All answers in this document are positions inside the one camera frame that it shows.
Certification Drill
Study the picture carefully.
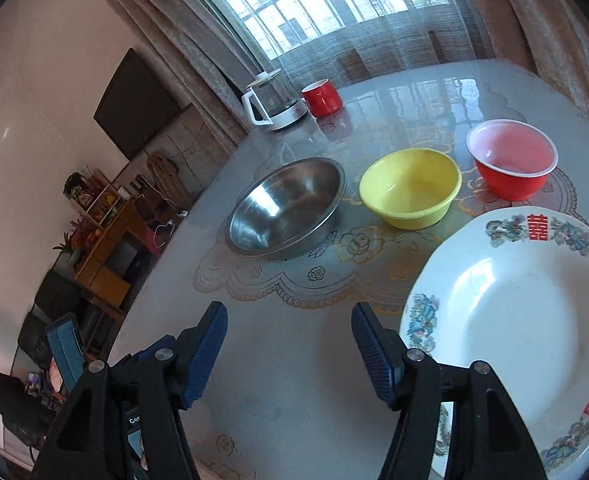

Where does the white floral porcelain plate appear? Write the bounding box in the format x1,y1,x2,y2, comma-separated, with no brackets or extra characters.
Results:
399,206,589,479

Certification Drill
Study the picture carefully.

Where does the red plastic bowl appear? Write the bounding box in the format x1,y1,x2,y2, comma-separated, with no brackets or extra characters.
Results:
465,119,559,202

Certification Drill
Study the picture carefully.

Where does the wooden shelf cabinet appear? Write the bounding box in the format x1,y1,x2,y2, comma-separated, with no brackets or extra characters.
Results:
63,170,151,309

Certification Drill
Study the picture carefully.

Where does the stainless steel bowl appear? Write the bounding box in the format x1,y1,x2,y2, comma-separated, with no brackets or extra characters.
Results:
225,157,346,260

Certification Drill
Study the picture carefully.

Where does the yellow plastic bowl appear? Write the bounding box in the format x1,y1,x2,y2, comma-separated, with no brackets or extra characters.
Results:
358,148,462,231

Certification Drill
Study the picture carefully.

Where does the glass electric kettle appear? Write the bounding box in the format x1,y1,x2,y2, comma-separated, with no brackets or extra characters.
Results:
241,68,308,131

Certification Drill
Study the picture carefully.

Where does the red ceramic mug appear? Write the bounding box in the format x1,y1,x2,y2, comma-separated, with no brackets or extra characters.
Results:
302,79,343,119

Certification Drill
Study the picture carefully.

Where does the grey patterned curtain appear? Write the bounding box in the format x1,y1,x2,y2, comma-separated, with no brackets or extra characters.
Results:
107,0,260,154

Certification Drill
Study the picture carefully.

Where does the sheer white curtain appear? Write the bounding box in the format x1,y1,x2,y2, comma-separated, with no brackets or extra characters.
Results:
201,0,495,89

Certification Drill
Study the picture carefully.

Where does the black wall television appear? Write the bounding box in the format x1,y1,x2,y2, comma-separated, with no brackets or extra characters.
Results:
94,48,182,160

